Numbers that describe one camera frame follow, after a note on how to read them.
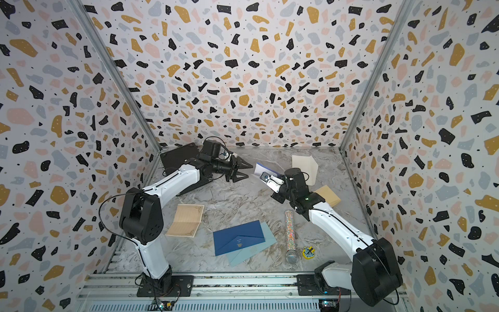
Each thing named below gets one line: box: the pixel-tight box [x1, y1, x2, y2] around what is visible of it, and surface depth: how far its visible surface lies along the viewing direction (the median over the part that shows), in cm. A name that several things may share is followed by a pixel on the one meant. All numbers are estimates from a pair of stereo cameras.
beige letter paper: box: [165, 203, 205, 238], surface depth 94 cm
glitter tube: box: [284, 209, 299, 265], surface depth 85 cm
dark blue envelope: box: [213, 219, 266, 257], surface depth 87 cm
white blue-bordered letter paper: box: [254, 162, 281, 177], surface depth 85 cm
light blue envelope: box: [226, 221, 278, 268], surface depth 85 cm
